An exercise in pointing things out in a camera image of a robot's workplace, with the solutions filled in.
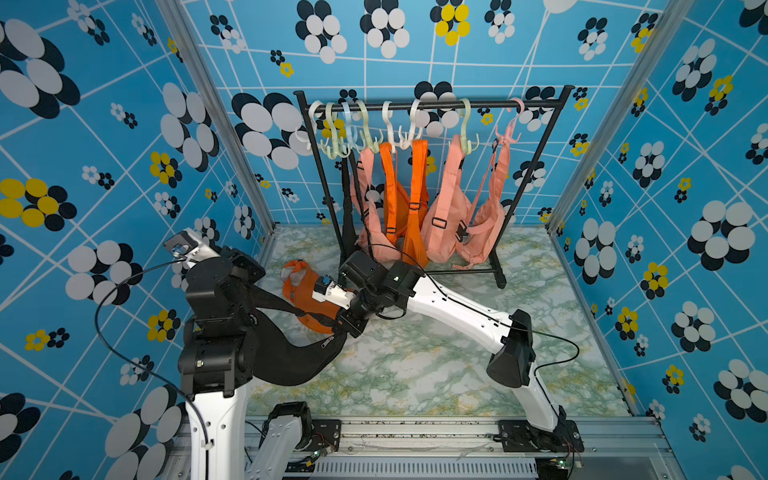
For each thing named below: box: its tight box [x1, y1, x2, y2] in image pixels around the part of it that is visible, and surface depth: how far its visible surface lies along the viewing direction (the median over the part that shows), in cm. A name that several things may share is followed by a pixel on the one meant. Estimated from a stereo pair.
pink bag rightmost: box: [455, 119, 513, 269], surface depth 98 cm
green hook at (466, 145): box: [459, 98, 480, 155], surface depth 73 cm
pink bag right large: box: [421, 135, 472, 263], surface depth 90 cm
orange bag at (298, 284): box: [282, 260, 340, 334], surface depth 71 cm
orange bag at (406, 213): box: [380, 140, 430, 268], surface depth 84 cm
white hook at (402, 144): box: [382, 101, 410, 154], surface depth 76 cm
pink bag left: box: [350, 147, 401, 263], surface depth 88 cm
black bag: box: [252, 281, 347, 387], surface depth 70 cm
